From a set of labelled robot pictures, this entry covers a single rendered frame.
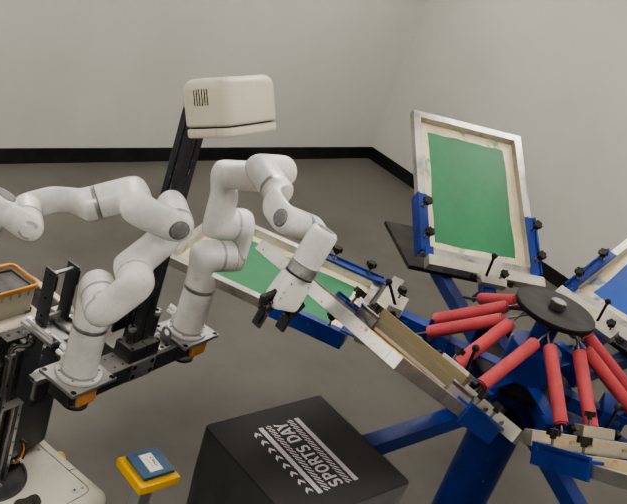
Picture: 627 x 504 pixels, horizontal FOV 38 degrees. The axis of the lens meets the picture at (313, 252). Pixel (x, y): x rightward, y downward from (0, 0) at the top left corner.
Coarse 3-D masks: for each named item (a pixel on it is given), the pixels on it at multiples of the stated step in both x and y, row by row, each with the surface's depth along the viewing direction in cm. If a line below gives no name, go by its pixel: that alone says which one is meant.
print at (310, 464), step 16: (256, 432) 281; (272, 432) 283; (288, 432) 286; (304, 432) 288; (272, 448) 276; (288, 448) 279; (304, 448) 281; (320, 448) 284; (288, 464) 272; (304, 464) 275; (320, 464) 277; (336, 464) 279; (304, 480) 268; (320, 480) 270; (336, 480) 273; (352, 480) 275
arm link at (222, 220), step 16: (224, 160) 255; (240, 160) 257; (224, 176) 254; (240, 176) 254; (224, 192) 260; (208, 208) 265; (224, 208) 263; (240, 208) 272; (208, 224) 265; (224, 224) 265; (240, 224) 268; (240, 240) 273; (240, 256) 274
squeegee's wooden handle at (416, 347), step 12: (384, 312) 300; (384, 324) 298; (396, 324) 296; (396, 336) 294; (408, 336) 293; (408, 348) 291; (420, 348) 289; (432, 348) 287; (420, 360) 287; (432, 360) 286; (444, 360) 284; (432, 372) 284; (444, 372) 282; (456, 372) 280; (444, 384) 280
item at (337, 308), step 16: (272, 256) 255; (320, 288) 244; (320, 304) 242; (336, 304) 239; (352, 320) 235; (368, 336) 231; (384, 352) 228; (400, 368) 227; (416, 368) 232; (416, 384) 237; (432, 384) 242; (448, 400) 254
